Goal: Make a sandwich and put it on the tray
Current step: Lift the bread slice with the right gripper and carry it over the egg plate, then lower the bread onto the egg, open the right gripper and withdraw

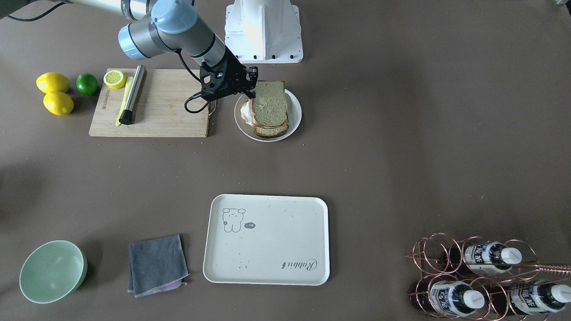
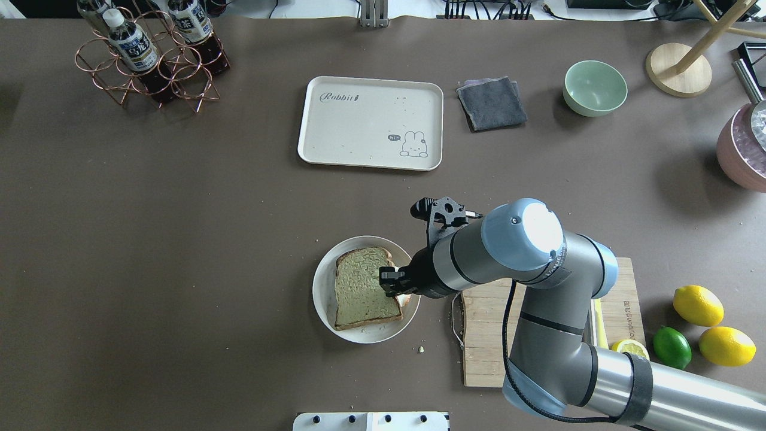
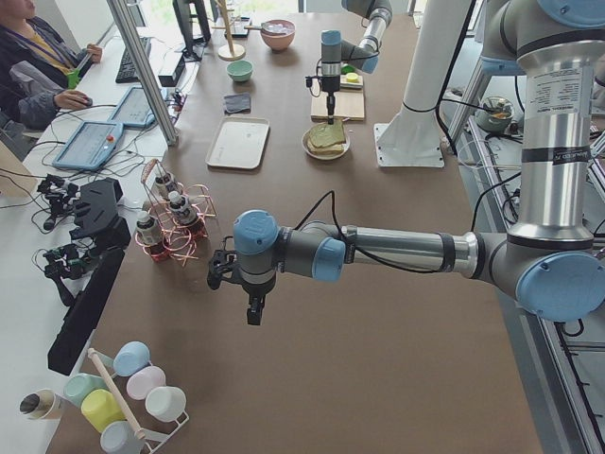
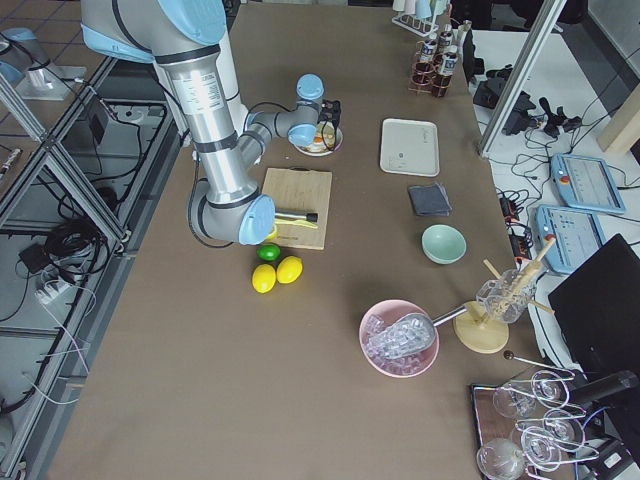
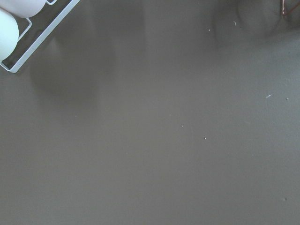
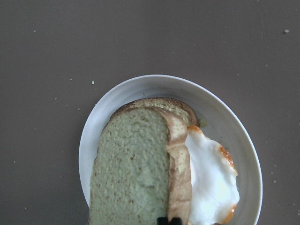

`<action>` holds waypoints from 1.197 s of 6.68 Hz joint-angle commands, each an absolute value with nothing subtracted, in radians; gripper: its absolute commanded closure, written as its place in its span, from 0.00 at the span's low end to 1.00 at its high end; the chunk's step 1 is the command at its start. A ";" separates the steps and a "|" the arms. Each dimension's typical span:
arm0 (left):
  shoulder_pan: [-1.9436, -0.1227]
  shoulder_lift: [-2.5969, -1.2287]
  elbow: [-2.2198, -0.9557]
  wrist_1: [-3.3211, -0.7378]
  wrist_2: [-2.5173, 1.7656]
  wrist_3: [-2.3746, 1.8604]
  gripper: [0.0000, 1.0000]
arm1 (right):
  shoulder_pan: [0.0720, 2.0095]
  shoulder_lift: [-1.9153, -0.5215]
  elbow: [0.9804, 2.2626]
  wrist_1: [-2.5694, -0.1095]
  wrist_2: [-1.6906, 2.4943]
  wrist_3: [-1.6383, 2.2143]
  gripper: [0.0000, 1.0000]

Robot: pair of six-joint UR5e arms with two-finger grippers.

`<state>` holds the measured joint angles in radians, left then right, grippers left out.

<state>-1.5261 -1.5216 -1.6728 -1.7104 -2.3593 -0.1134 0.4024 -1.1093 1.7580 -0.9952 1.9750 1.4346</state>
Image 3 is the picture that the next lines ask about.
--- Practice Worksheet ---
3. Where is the light blue cup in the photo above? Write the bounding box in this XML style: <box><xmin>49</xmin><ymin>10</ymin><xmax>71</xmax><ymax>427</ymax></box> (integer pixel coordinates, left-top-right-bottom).
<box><xmin>113</xmin><ymin>340</ymin><xmax>150</xmax><ymax>376</ymax></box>

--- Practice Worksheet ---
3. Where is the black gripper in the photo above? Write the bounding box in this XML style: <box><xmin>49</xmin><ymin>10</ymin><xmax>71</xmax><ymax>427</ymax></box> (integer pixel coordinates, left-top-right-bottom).
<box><xmin>207</xmin><ymin>247</ymin><xmax>276</xmax><ymax>325</ymax></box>
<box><xmin>305</xmin><ymin>75</ymin><xmax>340</xmax><ymax>124</ymax></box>

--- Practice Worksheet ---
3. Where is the bread slice on plate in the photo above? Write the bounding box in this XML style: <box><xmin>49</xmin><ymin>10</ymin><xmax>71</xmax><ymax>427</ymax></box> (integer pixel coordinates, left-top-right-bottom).
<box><xmin>306</xmin><ymin>141</ymin><xmax>345</xmax><ymax>157</ymax></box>

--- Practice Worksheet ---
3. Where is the metal ice scoop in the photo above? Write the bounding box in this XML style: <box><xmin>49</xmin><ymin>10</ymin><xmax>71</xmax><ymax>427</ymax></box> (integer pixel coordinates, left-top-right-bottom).
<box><xmin>244</xmin><ymin>22</ymin><xmax>288</xmax><ymax>35</ymax></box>

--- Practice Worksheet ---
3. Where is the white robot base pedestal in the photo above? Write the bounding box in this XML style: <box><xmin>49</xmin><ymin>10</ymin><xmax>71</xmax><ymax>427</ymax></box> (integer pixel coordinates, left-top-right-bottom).
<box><xmin>374</xmin><ymin>0</ymin><xmax>475</xmax><ymax>168</ymax></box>

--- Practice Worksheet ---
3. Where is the tea bottle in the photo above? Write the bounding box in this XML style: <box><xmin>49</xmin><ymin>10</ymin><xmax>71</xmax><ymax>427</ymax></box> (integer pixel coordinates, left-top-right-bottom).
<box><xmin>168</xmin><ymin>190</ymin><xmax>198</xmax><ymax>228</ymax></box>
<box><xmin>154</xmin><ymin>173</ymin><xmax>179</xmax><ymax>201</ymax></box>
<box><xmin>136</xmin><ymin>211</ymin><xmax>169</xmax><ymax>262</ymax></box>

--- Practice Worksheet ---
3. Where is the mint green bowl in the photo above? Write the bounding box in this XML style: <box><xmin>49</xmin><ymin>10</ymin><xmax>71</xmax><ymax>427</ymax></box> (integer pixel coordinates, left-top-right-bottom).
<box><xmin>226</xmin><ymin>60</ymin><xmax>253</xmax><ymax>82</ymax></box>

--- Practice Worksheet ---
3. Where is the half lemon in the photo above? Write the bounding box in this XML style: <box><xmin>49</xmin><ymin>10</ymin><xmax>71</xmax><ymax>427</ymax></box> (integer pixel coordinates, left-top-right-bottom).
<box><xmin>345</xmin><ymin>72</ymin><xmax>360</xmax><ymax>84</ymax></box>

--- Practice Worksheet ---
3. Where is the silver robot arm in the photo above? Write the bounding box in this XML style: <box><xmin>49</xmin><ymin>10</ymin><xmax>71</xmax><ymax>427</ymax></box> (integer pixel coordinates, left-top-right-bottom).
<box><xmin>305</xmin><ymin>0</ymin><xmax>393</xmax><ymax>125</ymax></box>
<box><xmin>207</xmin><ymin>1</ymin><xmax>604</xmax><ymax>325</ymax></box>

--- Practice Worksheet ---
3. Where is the blue teach pendant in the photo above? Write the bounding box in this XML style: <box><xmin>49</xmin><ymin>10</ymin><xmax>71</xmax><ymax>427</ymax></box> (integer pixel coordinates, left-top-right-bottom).
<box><xmin>108</xmin><ymin>86</ymin><xmax>156</xmax><ymax>130</ymax></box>
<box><xmin>52</xmin><ymin>121</ymin><xmax>124</xmax><ymax>170</ymax></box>

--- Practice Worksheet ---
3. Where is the green lime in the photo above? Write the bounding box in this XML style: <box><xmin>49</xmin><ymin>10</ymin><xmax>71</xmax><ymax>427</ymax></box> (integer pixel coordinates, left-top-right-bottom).
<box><xmin>341</xmin><ymin>64</ymin><xmax>355</xmax><ymax>75</ymax></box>

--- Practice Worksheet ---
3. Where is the wooden mug tree stand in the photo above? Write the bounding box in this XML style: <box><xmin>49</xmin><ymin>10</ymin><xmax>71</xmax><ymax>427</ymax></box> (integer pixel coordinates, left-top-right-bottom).
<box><xmin>214</xmin><ymin>0</ymin><xmax>246</xmax><ymax>61</ymax></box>

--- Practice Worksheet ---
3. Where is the yellow cup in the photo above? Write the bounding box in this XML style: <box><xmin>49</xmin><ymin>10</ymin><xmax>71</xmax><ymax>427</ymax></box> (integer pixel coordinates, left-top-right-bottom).
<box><xmin>80</xmin><ymin>389</ymin><xmax>126</xmax><ymax>433</ymax></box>

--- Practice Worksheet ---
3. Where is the white cup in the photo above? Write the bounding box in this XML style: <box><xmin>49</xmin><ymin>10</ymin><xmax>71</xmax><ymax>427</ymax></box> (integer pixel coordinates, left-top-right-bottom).
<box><xmin>145</xmin><ymin>386</ymin><xmax>186</xmax><ymax>423</ymax></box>

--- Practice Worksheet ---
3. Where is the seated person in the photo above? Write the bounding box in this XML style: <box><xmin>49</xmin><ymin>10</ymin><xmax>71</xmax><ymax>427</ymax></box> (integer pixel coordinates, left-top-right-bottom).
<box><xmin>1</xmin><ymin>0</ymin><xmax>103</xmax><ymax>131</ymax></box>

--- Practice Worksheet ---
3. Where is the blue teach pendant far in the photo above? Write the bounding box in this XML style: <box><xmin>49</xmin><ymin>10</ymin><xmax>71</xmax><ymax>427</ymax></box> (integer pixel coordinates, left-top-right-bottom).
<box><xmin>108</xmin><ymin>86</ymin><xmax>156</xmax><ymax>130</ymax></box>

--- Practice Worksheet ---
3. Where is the grey folded cloth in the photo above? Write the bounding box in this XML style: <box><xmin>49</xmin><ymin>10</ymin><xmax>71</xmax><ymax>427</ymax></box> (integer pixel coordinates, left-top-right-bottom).
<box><xmin>223</xmin><ymin>93</ymin><xmax>251</xmax><ymax>114</ymax></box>

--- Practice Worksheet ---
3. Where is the mint green cup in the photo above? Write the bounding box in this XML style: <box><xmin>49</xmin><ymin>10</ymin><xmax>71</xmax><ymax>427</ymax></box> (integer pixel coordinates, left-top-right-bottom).
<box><xmin>63</xmin><ymin>373</ymin><xmax>108</xmax><ymax>409</ymax></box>

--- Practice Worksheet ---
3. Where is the copper wire bottle rack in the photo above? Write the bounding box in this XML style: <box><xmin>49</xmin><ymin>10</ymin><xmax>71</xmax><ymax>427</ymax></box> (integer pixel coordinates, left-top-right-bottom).
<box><xmin>134</xmin><ymin>158</ymin><xmax>216</xmax><ymax>265</ymax></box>

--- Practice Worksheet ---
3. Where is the aluminium frame post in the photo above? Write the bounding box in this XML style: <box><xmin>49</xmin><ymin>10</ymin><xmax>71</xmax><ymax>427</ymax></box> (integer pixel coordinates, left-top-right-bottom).
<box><xmin>107</xmin><ymin>0</ymin><xmax>178</xmax><ymax>147</ymax></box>

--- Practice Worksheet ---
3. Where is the cream rabbit tray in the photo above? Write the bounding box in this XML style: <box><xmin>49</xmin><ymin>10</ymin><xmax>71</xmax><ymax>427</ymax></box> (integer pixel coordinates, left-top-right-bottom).
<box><xmin>205</xmin><ymin>116</ymin><xmax>269</xmax><ymax>170</ymax></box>

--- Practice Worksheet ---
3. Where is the white round plate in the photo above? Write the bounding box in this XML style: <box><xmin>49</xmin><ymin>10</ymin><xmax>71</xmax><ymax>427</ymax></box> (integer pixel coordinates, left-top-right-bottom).
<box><xmin>302</xmin><ymin>123</ymin><xmax>350</xmax><ymax>161</ymax></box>

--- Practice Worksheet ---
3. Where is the black camera stand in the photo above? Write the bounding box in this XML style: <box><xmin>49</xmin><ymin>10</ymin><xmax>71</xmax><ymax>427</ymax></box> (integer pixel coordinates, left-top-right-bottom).
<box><xmin>39</xmin><ymin>175</ymin><xmax>131</xmax><ymax>375</ymax></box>

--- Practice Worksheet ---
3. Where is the grey bowl with food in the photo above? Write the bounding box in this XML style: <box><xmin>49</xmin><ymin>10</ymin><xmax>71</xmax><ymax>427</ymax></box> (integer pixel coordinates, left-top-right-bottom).
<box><xmin>475</xmin><ymin>96</ymin><xmax>514</xmax><ymax>133</ymax></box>

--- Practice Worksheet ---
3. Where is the blue teach pendant near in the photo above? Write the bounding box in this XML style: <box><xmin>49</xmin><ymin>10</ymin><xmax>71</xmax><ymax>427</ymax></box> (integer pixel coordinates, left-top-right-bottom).
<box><xmin>52</xmin><ymin>121</ymin><xmax>124</xmax><ymax>170</ymax></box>

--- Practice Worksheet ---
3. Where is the paper cup with sleeve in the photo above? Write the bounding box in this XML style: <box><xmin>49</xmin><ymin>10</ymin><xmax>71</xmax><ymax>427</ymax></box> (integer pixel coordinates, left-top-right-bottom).
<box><xmin>19</xmin><ymin>389</ymin><xmax>64</xmax><ymax>420</ymax></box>

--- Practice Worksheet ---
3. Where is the pink bowl with ice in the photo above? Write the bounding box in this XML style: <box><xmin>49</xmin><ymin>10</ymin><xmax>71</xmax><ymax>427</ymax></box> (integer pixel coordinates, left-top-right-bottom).
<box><xmin>260</xmin><ymin>19</ymin><xmax>296</xmax><ymax>51</ymax></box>

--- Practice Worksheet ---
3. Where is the grey blue cup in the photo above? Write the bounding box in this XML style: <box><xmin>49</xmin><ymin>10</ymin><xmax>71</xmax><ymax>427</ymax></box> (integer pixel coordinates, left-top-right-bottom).
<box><xmin>100</xmin><ymin>421</ymin><xmax>145</xmax><ymax>454</ymax></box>

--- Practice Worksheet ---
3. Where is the pink cup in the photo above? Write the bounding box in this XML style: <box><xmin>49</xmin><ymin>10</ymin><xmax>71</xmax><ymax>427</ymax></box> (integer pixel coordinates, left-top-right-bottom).
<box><xmin>126</xmin><ymin>365</ymin><xmax>166</xmax><ymax>400</ymax></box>

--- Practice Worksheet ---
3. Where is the bread slice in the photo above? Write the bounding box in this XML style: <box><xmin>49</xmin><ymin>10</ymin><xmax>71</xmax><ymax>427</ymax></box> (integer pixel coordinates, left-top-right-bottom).
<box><xmin>308</xmin><ymin>119</ymin><xmax>346</xmax><ymax>147</ymax></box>
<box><xmin>306</xmin><ymin>141</ymin><xmax>345</xmax><ymax>157</ymax></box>

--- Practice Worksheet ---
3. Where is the white cup rack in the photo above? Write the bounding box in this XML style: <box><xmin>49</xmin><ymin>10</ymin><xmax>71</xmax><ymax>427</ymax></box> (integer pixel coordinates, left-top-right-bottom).
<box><xmin>87</xmin><ymin>347</ymin><xmax>190</xmax><ymax>453</ymax></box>

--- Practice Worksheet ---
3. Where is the wooden cutting board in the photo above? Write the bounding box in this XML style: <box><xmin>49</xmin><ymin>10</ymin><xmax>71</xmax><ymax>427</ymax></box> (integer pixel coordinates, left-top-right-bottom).
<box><xmin>310</xmin><ymin>75</ymin><xmax>365</xmax><ymax>121</ymax></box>

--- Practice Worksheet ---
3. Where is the black keyboard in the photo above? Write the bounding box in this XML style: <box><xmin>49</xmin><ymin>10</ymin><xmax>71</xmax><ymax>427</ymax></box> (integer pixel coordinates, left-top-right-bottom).
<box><xmin>114</xmin><ymin>35</ymin><xmax>153</xmax><ymax>85</ymax></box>

